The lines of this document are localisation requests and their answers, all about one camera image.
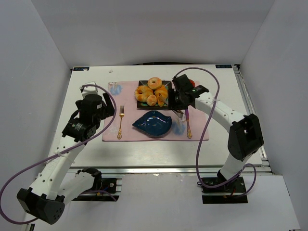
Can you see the orange metal mug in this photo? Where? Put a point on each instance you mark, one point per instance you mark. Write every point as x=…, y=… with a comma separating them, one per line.
x=192, y=82

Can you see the blue shell-shaped dish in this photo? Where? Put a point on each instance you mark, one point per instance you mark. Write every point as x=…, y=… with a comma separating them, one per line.
x=153, y=123

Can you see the striped orange croissant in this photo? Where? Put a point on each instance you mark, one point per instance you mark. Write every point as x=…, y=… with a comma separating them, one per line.
x=164, y=93

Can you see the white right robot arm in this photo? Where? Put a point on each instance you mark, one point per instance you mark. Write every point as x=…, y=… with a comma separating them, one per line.
x=245, y=135

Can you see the purple gold table knife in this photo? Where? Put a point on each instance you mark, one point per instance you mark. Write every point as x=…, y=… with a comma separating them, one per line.
x=189, y=133

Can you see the gold ornate fork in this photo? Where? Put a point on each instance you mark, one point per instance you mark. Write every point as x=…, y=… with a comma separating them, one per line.
x=121, y=114

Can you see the blue label sticker right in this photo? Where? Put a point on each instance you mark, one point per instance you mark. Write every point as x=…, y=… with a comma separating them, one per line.
x=223, y=66

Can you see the small round bun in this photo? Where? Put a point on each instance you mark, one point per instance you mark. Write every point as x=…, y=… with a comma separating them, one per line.
x=151, y=100

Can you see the blue label sticker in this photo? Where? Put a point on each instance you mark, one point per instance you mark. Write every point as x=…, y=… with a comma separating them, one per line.
x=223, y=66
x=81, y=69

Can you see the black square plate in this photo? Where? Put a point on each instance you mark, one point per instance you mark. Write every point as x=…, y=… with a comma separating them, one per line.
x=144, y=105

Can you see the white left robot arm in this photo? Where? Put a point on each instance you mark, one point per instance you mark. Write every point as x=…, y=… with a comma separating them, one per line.
x=47, y=196

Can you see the metal food tongs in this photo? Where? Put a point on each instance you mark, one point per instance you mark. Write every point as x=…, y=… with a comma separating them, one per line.
x=179, y=113

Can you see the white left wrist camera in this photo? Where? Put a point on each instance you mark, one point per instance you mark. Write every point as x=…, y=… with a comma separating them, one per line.
x=88, y=90

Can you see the pink cartoon placemat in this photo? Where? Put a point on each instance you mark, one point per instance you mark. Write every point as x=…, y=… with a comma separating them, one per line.
x=123, y=93

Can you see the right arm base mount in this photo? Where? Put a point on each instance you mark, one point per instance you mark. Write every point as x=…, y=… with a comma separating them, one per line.
x=231, y=193

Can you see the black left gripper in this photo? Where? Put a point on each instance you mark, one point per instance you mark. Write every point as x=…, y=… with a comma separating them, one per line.
x=109, y=105

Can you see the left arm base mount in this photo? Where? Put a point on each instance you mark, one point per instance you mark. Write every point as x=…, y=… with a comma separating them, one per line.
x=103, y=189

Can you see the sugared ring donut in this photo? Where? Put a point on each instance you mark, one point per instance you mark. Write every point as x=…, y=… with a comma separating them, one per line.
x=154, y=83

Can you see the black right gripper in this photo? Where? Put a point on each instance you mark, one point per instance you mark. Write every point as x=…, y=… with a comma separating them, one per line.
x=173, y=100

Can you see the curled croissant bread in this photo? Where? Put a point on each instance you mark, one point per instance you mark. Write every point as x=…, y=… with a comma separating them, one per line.
x=142, y=93

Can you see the blue label sticker left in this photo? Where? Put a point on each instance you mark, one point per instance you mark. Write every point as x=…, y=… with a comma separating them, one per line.
x=81, y=69

